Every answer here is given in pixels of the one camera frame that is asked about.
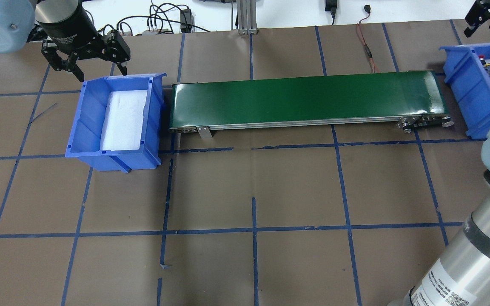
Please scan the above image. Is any blue left plastic bin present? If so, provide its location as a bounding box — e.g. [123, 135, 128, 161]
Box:
[66, 73, 166, 173]

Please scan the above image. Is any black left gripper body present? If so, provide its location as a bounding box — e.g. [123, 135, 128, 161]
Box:
[34, 11, 116, 61]

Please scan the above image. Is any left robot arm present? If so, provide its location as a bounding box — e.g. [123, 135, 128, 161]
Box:
[0, 0, 131, 82]

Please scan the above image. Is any blue plastic bin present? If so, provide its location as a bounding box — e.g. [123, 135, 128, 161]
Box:
[439, 43, 490, 139]
[66, 73, 166, 173]

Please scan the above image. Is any red push button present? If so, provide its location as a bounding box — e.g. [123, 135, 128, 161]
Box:
[479, 54, 490, 78]

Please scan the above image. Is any blue right plastic bin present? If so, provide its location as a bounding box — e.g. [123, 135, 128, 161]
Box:
[439, 43, 490, 139]

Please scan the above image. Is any green conveyor belt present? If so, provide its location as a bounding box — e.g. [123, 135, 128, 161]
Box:
[169, 71, 454, 138]

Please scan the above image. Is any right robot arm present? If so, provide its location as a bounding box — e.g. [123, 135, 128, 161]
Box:
[390, 43, 490, 306]

